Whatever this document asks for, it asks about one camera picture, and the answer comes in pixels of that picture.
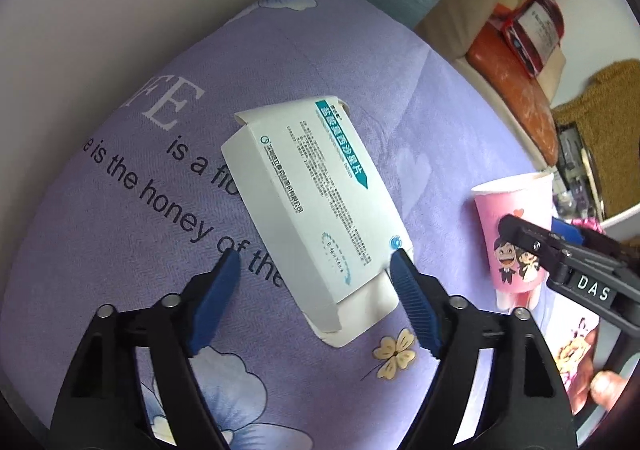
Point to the person's right hand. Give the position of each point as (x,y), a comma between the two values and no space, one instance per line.
(607,387)

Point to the purple floral table cloth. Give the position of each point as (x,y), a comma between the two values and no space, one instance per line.
(125,230)

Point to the brown patterned cloth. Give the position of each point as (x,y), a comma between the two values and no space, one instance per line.
(615,130)

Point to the cluttered dark side table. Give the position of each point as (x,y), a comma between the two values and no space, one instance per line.
(575,165)

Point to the white medicine box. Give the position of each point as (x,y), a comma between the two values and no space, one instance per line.
(310,210)

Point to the pink cartoon paper cup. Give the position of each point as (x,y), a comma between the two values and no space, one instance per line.
(495,207)

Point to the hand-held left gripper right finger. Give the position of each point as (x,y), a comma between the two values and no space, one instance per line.
(412,300)

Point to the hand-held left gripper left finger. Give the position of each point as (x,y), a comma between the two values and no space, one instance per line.
(220,295)

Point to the orange seat cushion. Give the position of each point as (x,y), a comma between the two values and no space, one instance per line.
(515,90)

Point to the pink floral blanket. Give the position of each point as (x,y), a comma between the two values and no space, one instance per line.
(570,360)

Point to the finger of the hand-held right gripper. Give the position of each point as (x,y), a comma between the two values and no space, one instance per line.
(530,242)
(567,232)

